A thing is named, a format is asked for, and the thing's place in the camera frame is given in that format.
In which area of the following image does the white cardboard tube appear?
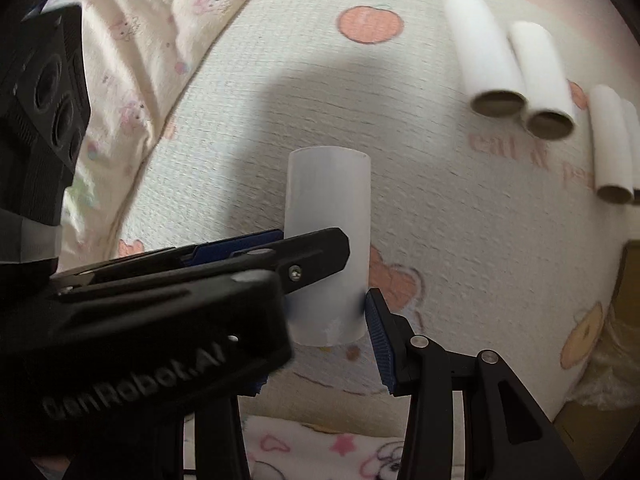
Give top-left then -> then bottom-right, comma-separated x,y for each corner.
282,146 -> 372,347

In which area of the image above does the white crumpled plastic bag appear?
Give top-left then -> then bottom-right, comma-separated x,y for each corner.
575,340 -> 640,406

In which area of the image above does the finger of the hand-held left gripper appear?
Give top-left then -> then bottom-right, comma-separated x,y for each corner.
220,227 -> 351,297
50,229 -> 285,291

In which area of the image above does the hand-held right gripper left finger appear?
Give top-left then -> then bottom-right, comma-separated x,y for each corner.
192,377 -> 271,480

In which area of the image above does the row of white tubes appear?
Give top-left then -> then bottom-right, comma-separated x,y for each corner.
443,0 -> 640,206

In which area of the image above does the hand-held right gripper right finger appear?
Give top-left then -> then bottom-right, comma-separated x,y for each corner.
365,287 -> 586,480

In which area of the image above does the white cartoon print cloth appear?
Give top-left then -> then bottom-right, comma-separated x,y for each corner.
182,415 -> 413,480

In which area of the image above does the pink cat print blanket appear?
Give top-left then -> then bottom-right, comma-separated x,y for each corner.
117,0 -> 636,423

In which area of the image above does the cream printed quilt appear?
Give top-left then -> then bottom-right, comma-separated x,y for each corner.
60,0 -> 281,266

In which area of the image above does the brown cardboard box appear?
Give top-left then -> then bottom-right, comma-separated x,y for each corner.
550,240 -> 640,466

